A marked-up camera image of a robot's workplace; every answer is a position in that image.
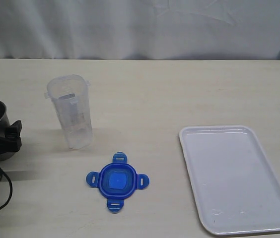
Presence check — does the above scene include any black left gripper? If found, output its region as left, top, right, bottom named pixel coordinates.
left=0, top=120, right=22, bottom=155

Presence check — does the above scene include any blue four-tab container lid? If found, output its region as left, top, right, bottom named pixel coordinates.
left=85, top=152, right=150, bottom=214

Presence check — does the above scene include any clear plastic container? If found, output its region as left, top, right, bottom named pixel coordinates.
left=45, top=74, right=92, bottom=150

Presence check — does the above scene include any white plastic tray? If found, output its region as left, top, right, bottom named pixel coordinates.
left=179, top=125, right=280, bottom=236

